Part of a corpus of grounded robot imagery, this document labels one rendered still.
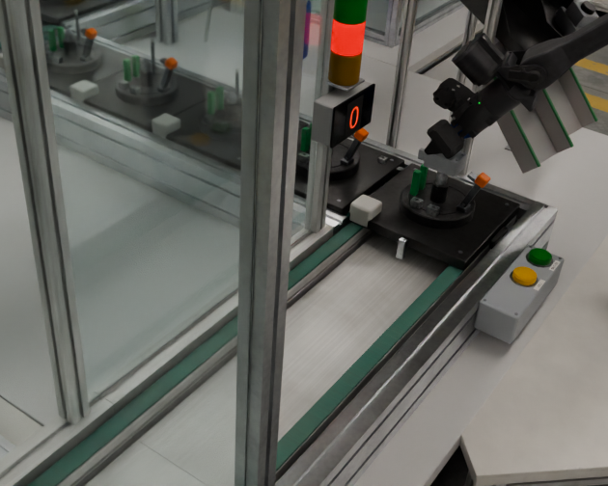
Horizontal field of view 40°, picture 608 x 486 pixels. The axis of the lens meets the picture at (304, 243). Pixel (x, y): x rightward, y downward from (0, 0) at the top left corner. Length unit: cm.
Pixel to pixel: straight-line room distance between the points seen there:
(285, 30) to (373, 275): 98
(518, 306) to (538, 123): 52
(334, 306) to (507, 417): 33
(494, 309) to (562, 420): 20
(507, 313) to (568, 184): 65
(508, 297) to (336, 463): 47
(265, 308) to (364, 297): 79
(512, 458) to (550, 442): 7
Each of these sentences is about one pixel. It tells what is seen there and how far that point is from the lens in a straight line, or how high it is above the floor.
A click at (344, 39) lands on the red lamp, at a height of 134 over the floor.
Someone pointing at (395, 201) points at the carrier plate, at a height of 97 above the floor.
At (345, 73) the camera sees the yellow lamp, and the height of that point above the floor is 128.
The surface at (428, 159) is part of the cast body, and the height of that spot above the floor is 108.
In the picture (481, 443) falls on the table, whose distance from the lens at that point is 133.
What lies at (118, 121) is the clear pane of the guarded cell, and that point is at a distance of 48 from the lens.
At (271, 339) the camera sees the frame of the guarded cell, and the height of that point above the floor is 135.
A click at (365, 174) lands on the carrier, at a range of 168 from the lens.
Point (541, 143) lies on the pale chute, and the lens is 181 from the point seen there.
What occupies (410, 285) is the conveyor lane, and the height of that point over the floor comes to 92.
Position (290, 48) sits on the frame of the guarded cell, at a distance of 57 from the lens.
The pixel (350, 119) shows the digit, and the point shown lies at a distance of 137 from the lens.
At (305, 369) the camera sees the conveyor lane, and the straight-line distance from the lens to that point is 130.
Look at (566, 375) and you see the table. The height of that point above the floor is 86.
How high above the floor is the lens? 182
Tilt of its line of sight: 36 degrees down
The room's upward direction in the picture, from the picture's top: 4 degrees clockwise
